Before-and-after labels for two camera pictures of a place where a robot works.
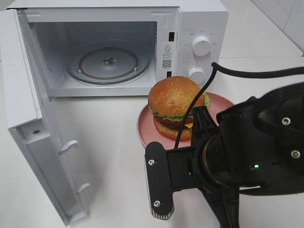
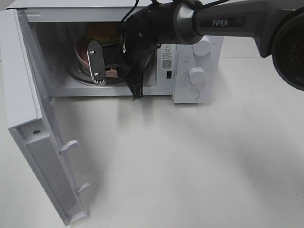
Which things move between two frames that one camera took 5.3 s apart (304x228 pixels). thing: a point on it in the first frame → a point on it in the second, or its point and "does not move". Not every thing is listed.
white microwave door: x=30 y=119 does not move
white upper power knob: x=201 y=46 does not move
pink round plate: x=146 y=129 → x=81 y=53
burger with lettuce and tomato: x=169 y=99 → x=104 y=33
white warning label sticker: x=167 y=55 does not move
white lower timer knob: x=198 y=74 does not move
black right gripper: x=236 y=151 → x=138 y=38
